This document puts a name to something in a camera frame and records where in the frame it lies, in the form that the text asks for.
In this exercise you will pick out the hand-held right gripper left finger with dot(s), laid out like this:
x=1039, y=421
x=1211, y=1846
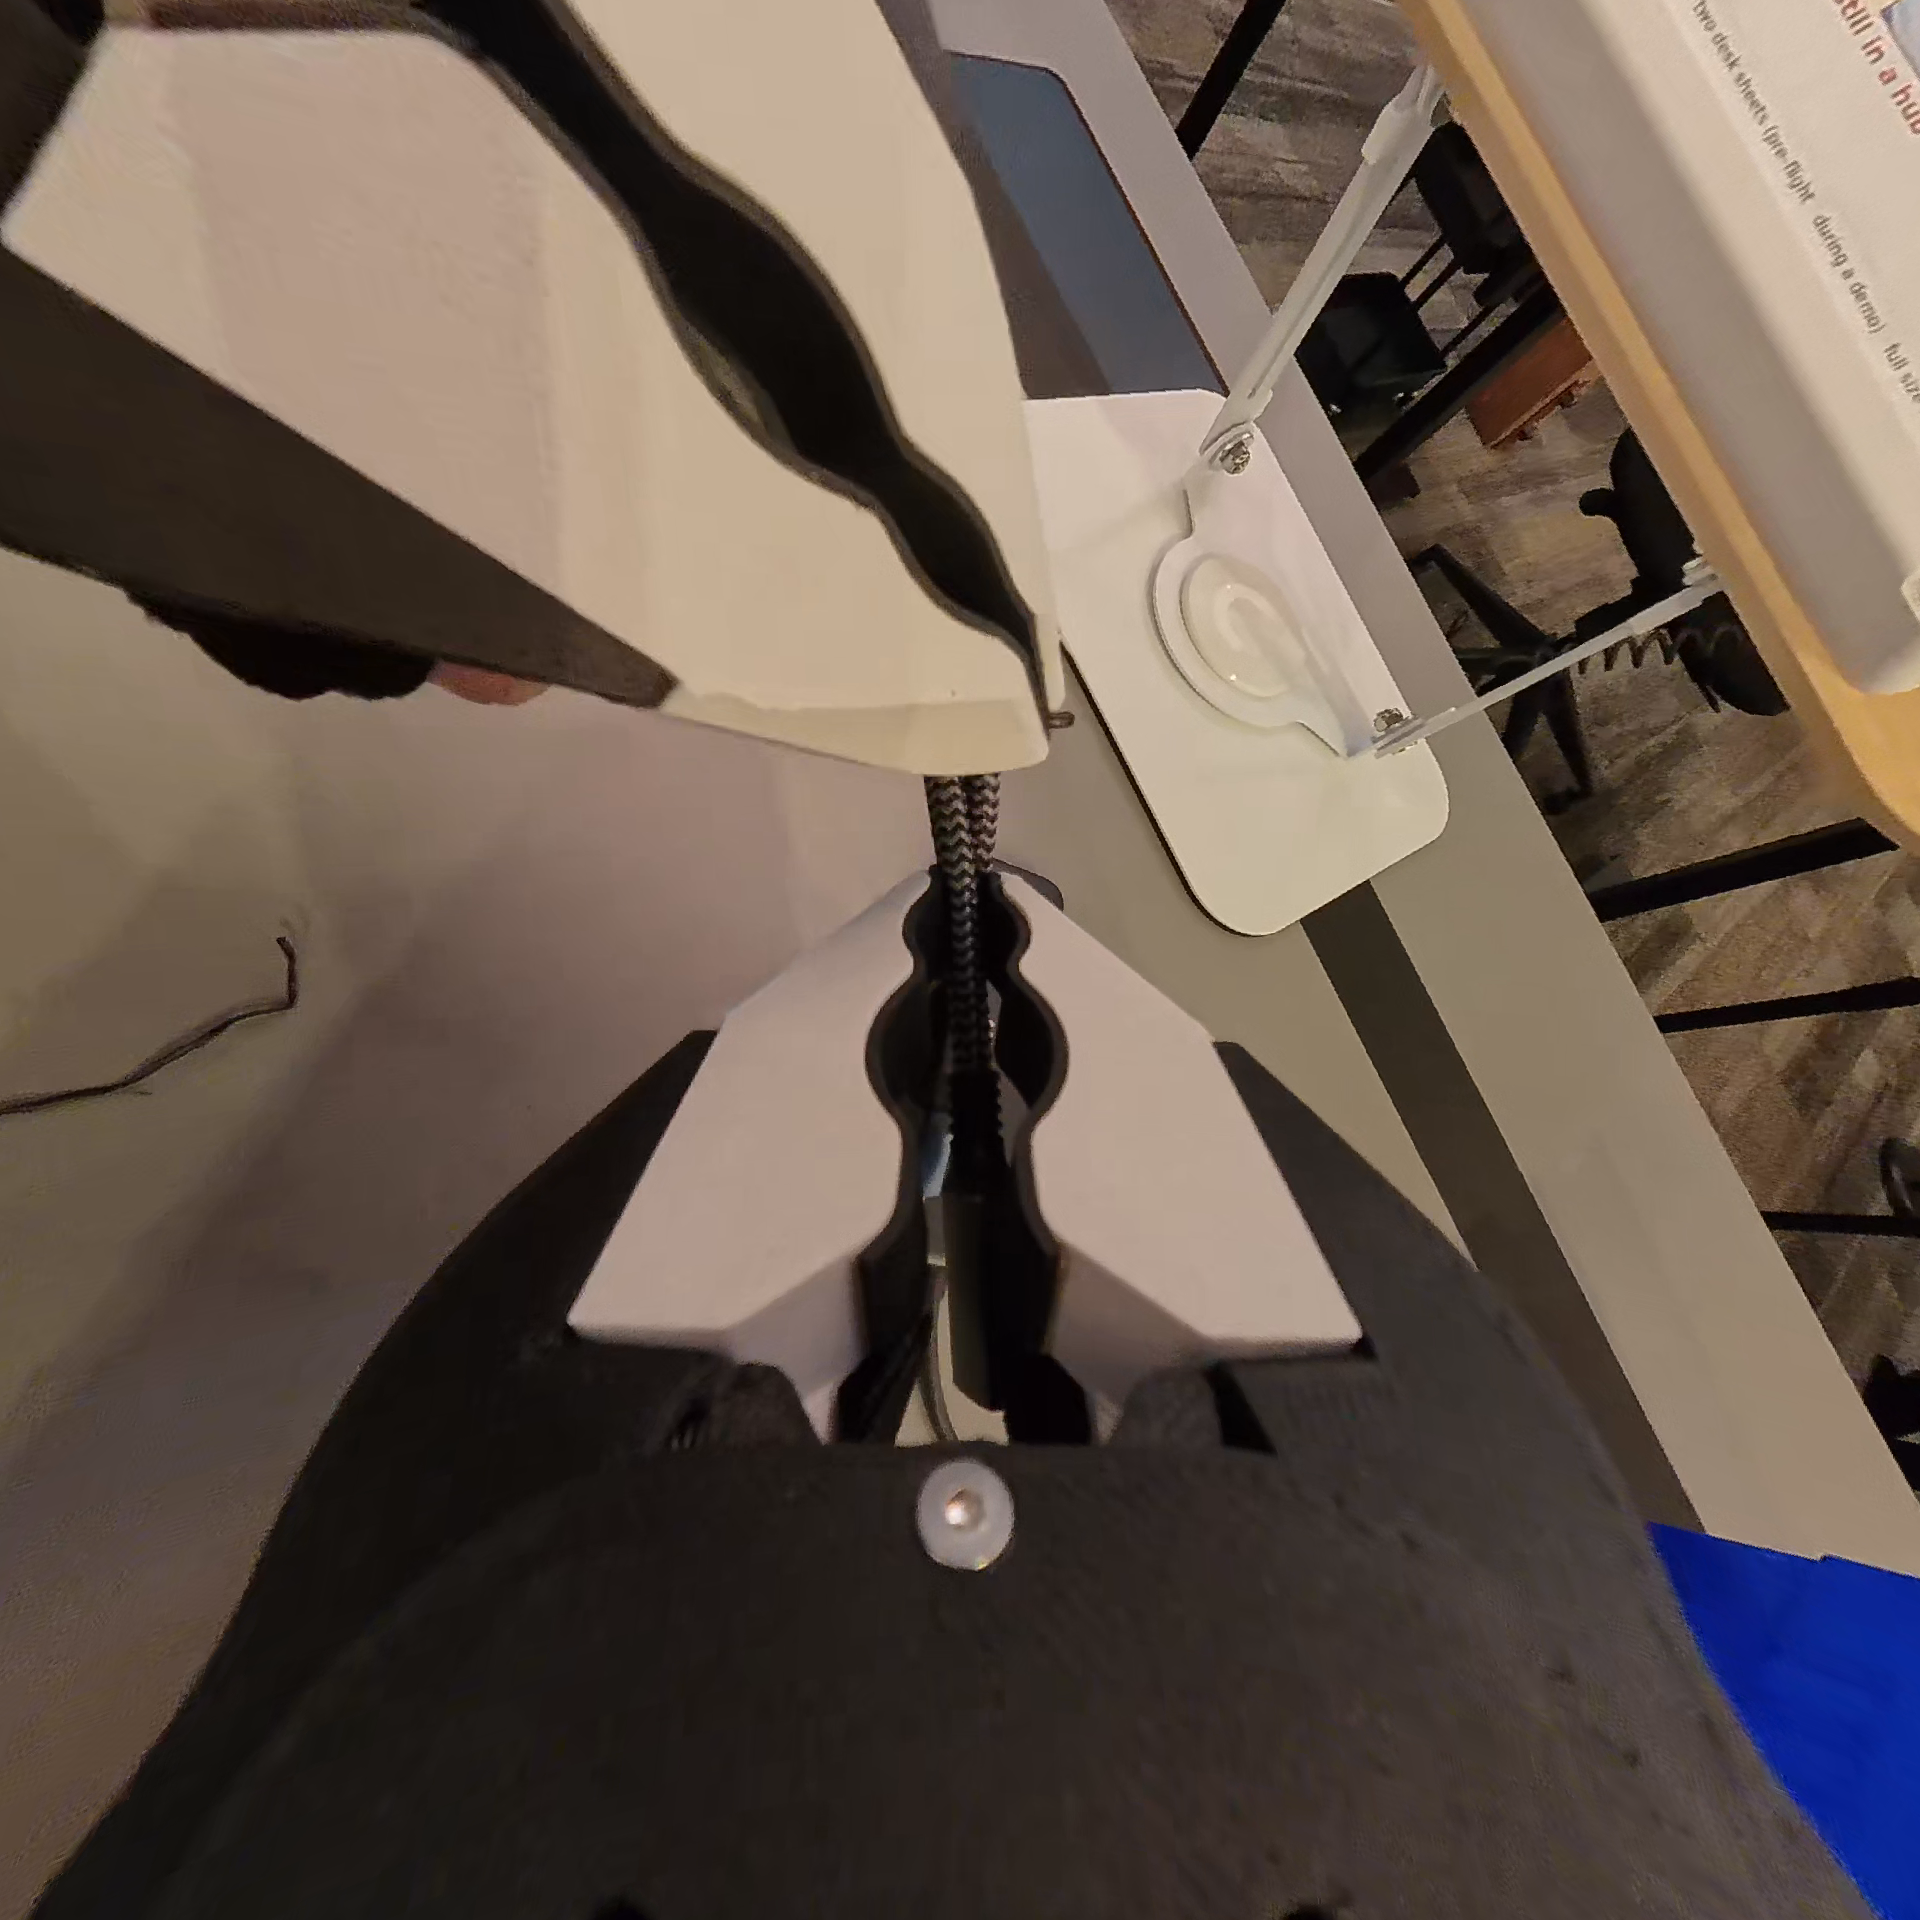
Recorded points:
x=751, y=1186

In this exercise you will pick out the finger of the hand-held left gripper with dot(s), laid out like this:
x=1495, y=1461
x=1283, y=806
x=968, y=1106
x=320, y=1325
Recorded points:
x=452, y=392
x=857, y=210

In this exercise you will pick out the blue storage bin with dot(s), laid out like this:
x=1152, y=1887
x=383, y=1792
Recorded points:
x=1817, y=1709

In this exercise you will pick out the instruction sheet wooden board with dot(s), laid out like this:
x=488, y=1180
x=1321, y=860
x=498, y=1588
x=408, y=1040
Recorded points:
x=1742, y=271

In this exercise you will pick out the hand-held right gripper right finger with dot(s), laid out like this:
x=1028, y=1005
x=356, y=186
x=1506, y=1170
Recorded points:
x=1188, y=1186

